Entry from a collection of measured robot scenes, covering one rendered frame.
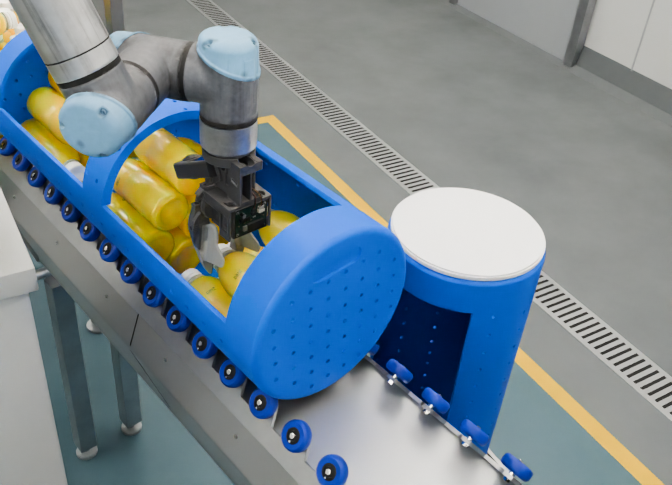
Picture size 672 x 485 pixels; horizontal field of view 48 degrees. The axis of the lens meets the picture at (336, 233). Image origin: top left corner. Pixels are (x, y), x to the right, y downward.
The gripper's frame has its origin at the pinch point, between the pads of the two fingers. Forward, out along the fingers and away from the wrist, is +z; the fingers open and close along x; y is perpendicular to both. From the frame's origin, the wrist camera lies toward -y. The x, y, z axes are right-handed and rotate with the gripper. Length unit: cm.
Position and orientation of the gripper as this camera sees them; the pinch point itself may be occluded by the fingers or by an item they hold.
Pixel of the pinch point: (220, 257)
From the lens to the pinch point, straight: 115.2
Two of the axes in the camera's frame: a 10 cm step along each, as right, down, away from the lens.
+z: -0.9, 8.1, 5.8
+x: 7.5, -3.3, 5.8
